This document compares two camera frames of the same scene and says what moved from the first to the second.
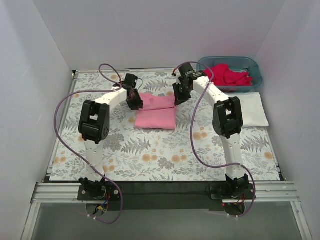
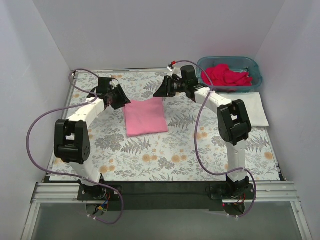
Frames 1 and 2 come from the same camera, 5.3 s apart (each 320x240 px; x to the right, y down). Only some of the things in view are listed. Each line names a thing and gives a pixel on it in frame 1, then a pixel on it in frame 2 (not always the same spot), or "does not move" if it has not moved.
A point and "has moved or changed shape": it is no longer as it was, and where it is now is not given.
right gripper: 180,93 to 169,86
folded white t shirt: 253,111 does not move
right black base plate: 238,190 does not move
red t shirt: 221,74 does not move
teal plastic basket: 239,64 does not move
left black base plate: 103,192 does not move
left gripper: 135,100 to 115,97
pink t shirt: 159,112 has moved or changed shape
